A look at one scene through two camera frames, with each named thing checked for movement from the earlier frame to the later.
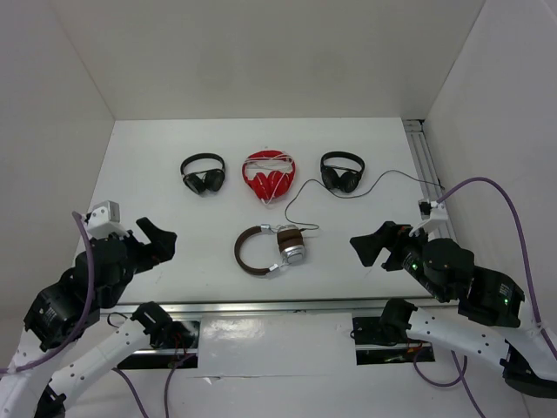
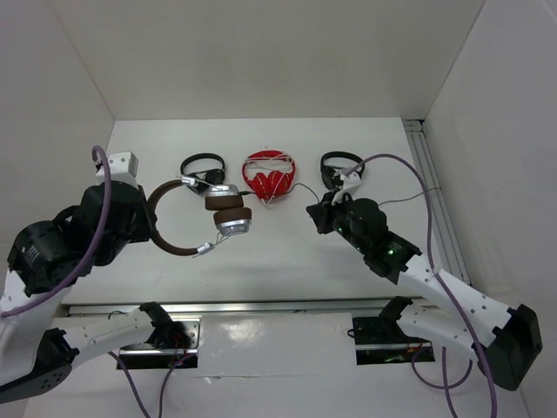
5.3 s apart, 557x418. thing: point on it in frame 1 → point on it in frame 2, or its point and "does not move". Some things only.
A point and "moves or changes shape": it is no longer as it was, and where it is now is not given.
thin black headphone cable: [343, 197] moves or changes shape
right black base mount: [372, 347] does not move
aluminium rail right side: [426, 171] does not move
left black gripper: [161, 248] → [149, 227]
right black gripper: [390, 235] → [322, 212]
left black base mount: [164, 333] does not move
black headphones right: [349, 180] does not move
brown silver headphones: [291, 243] → [224, 199]
